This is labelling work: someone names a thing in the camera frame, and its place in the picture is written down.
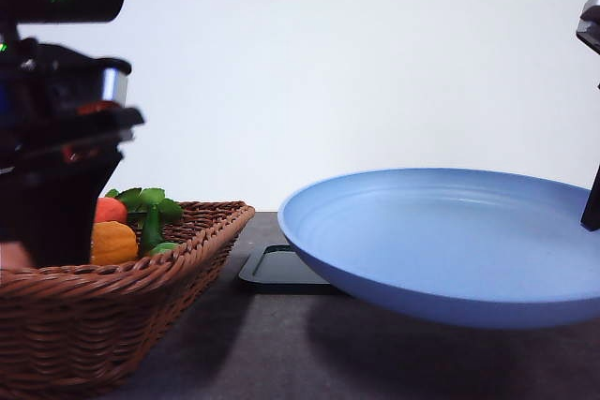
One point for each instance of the black gripper finger at plate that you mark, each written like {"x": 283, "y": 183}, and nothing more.
{"x": 591, "y": 219}

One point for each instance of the black gripper near basket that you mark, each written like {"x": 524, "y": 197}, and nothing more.
{"x": 64, "y": 120}

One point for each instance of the black gripper at plate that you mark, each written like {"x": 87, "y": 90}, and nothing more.
{"x": 588, "y": 24}

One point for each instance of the blue plate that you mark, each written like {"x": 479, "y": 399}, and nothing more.
{"x": 483, "y": 247}

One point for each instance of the brown egg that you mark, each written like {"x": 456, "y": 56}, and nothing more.
{"x": 13, "y": 256}

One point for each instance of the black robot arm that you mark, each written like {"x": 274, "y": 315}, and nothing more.
{"x": 64, "y": 123}

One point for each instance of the brown wicker basket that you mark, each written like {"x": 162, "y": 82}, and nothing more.
{"x": 81, "y": 328}

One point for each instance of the orange toy carrot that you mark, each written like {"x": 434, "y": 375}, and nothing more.
{"x": 110, "y": 209}

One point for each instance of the yellow toy corn cob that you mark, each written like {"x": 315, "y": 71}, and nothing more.
{"x": 112, "y": 243}

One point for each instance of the green toy leafy vegetable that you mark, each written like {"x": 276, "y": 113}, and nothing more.
{"x": 152, "y": 204}

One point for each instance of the green toy pepper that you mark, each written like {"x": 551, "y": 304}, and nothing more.
{"x": 162, "y": 247}

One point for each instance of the black tray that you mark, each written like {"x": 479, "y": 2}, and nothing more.
{"x": 279, "y": 265}

